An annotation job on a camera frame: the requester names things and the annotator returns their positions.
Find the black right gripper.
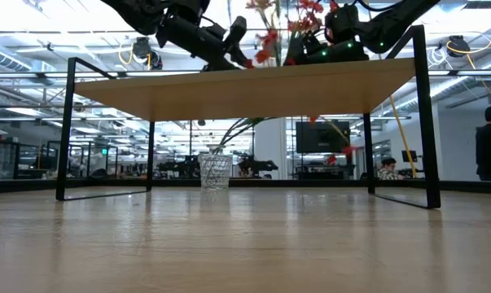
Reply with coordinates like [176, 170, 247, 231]
[284, 3, 370, 67]

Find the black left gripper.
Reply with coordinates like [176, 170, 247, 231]
[156, 13, 255, 72]

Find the pink artificial flower spray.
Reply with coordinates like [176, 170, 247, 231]
[243, 0, 285, 68]

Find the clear glass vase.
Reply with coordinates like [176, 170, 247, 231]
[197, 143, 235, 191]

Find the wooden shelf with black legs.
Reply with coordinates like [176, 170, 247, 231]
[55, 24, 443, 211]

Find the person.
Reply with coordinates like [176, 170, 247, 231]
[474, 104, 491, 182]
[376, 157, 406, 181]

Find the black wall monitor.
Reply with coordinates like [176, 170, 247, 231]
[295, 120, 351, 155]

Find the black ceiling cable reel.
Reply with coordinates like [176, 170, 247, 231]
[444, 30, 491, 103]
[118, 36, 165, 72]

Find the black metal table frame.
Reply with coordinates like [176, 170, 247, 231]
[0, 177, 491, 195]

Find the black framed glass enclosure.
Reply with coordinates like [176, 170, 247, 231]
[10, 139, 121, 181]

